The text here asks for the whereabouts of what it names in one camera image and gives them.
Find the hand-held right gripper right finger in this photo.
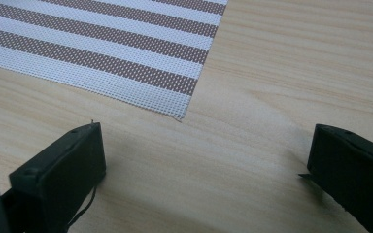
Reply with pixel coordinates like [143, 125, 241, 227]
[298, 123, 373, 233]

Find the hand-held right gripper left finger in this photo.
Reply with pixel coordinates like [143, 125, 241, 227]
[1, 121, 107, 233]

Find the striped woven placemat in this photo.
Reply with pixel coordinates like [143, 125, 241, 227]
[0, 0, 229, 121]

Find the thin black cord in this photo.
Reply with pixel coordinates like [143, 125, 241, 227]
[66, 185, 98, 232]

